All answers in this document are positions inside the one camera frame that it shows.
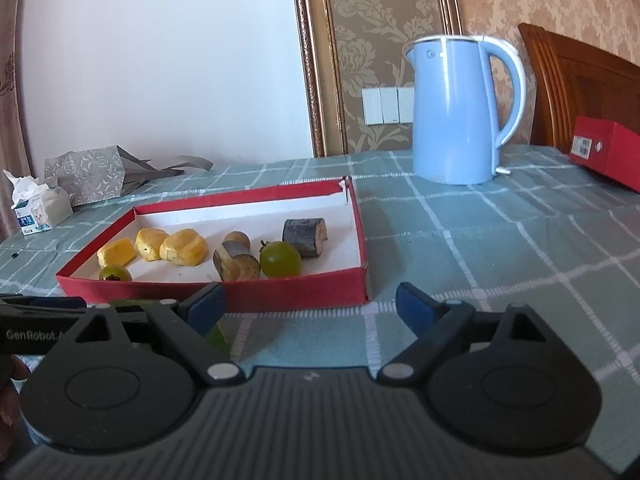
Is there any wooden headboard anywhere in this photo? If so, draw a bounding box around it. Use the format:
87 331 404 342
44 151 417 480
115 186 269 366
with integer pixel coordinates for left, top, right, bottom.
517 22 640 153

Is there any shallow red cardboard box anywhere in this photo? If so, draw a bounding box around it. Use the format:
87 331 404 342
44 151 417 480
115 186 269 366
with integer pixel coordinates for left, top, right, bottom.
55 176 371 313

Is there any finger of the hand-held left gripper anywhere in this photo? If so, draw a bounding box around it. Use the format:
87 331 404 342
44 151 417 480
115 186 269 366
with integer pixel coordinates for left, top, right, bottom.
0 294 89 314

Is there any grey patterned paper bag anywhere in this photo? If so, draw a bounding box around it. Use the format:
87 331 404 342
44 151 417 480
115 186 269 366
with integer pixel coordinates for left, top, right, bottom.
44 145 215 207

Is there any brown patterned curtain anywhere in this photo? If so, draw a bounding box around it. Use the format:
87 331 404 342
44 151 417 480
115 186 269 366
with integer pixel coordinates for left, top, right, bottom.
0 0 33 241

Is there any white wall switch panel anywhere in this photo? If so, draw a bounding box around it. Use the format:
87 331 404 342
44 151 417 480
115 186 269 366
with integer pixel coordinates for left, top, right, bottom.
362 86 414 126

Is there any person's left hand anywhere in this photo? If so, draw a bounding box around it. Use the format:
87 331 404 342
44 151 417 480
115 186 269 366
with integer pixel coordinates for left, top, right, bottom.
0 355 32 431

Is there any checked green tablecloth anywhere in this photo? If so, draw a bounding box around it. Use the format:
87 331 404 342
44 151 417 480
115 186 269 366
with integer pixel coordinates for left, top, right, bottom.
0 145 640 461

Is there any gold framed wall panel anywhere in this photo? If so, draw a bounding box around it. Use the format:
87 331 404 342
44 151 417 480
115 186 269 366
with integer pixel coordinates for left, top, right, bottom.
289 0 463 158

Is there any tissue pack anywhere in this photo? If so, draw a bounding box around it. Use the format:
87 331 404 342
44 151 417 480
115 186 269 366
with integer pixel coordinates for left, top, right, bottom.
2 169 74 236

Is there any light blue electric kettle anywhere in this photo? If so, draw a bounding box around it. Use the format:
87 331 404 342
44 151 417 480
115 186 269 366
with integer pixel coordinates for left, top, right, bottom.
404 34 528 186

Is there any large green tomato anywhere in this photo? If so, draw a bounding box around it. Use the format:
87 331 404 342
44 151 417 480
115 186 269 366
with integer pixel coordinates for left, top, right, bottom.
259 240 303 279

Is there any red box with label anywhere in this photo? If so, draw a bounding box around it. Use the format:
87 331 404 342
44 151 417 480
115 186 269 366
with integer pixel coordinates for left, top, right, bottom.
570 116 640 192

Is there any yellow fruit piece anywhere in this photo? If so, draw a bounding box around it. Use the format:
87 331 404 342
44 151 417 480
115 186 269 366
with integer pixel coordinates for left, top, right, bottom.
159 228 209 267
96 238 138 268
135 227 171 262

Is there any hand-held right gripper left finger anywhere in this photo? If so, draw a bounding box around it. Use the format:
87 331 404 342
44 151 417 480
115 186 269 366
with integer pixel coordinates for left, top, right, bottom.
47 282 246 387

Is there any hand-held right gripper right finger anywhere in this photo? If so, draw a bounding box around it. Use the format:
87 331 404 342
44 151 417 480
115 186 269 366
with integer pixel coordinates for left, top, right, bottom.
377 282 576 386

